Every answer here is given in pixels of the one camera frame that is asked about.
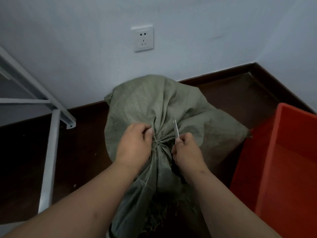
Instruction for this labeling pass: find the person's right hand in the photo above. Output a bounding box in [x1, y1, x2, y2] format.
[171, 133, 208, 180]

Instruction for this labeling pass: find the person's left hand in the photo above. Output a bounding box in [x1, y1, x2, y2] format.
[115, 123, 154, 168]

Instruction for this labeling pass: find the green woven sack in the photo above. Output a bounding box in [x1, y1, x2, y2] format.
[104, 74, 250, 238]

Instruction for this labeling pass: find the person's left forearm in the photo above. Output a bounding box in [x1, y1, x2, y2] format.
[2, 160, 140, 238]

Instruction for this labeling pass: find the person's right forearm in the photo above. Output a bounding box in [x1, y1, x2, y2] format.
[184, 168, 283, 238]

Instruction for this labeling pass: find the dark wooden baseboard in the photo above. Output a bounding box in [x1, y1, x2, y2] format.
[0, 62, 315, 127]

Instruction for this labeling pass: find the red plastic bin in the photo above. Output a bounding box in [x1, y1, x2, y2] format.
[229, 103, 317, 238]

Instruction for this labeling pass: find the sack tie string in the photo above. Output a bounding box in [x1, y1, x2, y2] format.
[152, 136, 174, 156]

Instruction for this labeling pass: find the white wall socket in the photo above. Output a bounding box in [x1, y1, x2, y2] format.
[131, 25, 154, 52]

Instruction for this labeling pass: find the white metal frame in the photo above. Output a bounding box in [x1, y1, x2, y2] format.
[0, 46, 76, 214]

